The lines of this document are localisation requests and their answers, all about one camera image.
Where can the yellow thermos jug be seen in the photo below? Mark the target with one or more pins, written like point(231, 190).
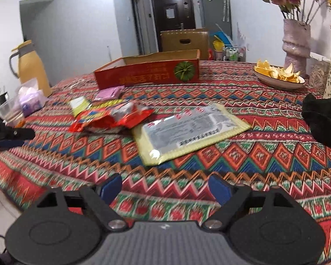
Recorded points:
point(33, 69)

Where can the dark entrance door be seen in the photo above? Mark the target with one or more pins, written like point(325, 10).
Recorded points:
point(172, 19)

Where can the large yellow packet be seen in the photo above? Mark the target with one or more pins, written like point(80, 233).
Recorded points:
point(187, 132)

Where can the clear plastic cup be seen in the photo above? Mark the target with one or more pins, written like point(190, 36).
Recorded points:
point(12, 113)

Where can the brown cardboard box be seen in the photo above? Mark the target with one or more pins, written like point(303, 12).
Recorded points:
point(184, 40)

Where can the ceramic plate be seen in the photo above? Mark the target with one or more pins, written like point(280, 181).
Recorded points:
point(275, 84)

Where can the green white snack packet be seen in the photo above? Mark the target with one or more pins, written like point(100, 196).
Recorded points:
point(80, 106)

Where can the black cloth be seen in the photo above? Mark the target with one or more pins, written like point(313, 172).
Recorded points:
point(322, 118)

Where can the pink ceramic vase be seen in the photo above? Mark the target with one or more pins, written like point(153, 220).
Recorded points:
point(296, 47)

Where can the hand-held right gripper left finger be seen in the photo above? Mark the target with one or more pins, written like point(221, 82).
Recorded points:
point(111, 186)

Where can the white hanging umbrella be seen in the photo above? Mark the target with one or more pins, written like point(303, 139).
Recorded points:
point(225, 4)

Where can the red cardboard box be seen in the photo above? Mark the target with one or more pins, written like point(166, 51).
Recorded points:
point(149, 74)

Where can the black paper bag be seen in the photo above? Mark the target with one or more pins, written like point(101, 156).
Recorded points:
point(3, 96)

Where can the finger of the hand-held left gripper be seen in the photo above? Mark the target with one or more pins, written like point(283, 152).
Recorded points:
point(11, 143)
point(20, 134)

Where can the pink snack packet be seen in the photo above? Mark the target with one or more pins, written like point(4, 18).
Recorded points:
point(109, 93)

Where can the red snack bag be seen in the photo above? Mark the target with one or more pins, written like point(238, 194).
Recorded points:
point(110, 116)

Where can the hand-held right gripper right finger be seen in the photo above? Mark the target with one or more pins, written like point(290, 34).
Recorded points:
point(219, 189)

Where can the purple tissue pack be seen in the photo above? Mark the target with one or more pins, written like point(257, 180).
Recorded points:
point(31, 100)

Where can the grey refrigerator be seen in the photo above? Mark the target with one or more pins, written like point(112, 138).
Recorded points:
point(213, 13)

